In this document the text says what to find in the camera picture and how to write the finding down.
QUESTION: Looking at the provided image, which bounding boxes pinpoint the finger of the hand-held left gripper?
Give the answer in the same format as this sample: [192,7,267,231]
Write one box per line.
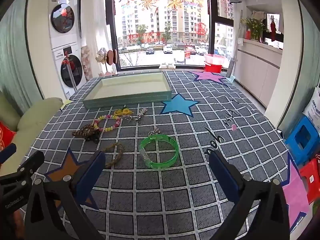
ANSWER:
[0,143,17,164]
[0,151,45,212]

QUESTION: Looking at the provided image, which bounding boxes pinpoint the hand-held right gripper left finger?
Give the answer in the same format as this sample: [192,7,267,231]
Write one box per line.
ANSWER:
[25,150,107,240]

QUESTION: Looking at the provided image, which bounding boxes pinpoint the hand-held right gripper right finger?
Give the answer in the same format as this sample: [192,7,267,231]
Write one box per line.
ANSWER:
[208,151,298,240]

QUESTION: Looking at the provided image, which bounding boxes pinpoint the brown braided rope bracelet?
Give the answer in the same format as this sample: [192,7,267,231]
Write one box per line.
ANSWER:
[101,142,125,169]

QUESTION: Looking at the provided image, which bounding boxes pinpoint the black claw hair clip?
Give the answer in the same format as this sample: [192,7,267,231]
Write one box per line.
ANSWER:
[85,132,101,144]

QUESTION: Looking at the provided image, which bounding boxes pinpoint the brown spiral hair tie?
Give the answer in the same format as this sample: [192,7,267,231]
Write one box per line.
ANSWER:
[72,124,97,138]

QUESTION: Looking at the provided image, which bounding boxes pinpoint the colourful bead bracelet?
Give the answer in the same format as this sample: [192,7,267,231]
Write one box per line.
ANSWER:
[94,114,122,132]

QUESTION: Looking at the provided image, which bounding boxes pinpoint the green translucent bangle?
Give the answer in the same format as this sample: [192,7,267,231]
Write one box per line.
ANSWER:
[139,134,179,169]

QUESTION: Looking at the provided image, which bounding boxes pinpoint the yellow hair tie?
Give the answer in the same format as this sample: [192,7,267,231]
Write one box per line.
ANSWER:
[114,108,134,118]

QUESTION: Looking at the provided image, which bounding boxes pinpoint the silver rhinestone hair clip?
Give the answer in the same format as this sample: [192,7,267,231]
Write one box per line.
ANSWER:
[135,108,148,121]

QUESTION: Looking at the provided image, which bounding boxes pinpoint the teal jewelry tray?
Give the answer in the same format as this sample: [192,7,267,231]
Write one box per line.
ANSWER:
[82,71,172,110]

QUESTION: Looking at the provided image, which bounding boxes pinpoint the red patterned cushion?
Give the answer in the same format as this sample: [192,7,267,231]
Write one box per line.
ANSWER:
[0,121,17,152]

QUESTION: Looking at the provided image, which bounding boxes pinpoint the pale green sofa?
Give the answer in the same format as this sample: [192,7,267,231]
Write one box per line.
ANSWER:
[0,90,64,178]

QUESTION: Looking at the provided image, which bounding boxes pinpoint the blue plastic stool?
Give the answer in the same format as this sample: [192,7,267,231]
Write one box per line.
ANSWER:
[285,116,320,166]

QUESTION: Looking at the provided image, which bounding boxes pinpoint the red plastic stool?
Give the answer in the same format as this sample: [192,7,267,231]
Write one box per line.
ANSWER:
[298,158,320,204]

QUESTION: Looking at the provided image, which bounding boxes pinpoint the pink checked foam panel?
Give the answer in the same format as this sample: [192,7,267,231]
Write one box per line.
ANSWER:
[81,46,93,81]

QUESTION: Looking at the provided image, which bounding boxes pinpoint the white low cabinet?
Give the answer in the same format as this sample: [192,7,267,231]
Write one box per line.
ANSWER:
[235,38,282,106]

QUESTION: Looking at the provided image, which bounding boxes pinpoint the white printed sack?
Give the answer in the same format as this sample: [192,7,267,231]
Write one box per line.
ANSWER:
[302,86,320,132]

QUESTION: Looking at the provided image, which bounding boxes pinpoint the pink plastic basin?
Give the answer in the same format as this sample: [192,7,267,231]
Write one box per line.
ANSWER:
[203,53,225,66]

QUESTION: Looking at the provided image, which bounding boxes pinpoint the flower ornament stand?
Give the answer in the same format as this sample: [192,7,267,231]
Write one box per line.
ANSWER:
[96,47,118,77]

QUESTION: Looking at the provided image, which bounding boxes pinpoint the white stacked dryer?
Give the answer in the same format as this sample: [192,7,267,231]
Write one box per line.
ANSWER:
[48,0,82,50]

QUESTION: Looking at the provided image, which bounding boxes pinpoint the green potted plant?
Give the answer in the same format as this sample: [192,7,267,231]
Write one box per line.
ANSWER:
[241,16,267,42]

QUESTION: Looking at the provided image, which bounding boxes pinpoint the red-handled mop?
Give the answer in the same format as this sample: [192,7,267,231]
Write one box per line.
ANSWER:
[63,51,78,96]

